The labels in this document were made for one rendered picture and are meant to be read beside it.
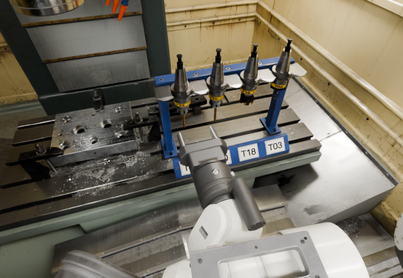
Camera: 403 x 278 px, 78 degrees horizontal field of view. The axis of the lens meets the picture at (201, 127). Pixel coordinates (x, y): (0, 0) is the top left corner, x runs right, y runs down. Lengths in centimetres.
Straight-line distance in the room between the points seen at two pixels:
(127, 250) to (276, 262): 83
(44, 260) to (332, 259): 113
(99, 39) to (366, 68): 111
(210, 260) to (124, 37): 115
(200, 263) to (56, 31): 117
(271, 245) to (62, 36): 120
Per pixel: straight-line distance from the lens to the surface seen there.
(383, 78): 112
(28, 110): 198
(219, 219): 47
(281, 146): 101
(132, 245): 100
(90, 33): 126
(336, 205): 114
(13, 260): 131
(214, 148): 59
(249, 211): 48
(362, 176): 119
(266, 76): 83
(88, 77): 137
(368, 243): 125
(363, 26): 117
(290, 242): 20
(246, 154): 95
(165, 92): 74
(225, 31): 183
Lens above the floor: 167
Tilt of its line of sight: 45 degrees down
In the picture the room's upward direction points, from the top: straight up
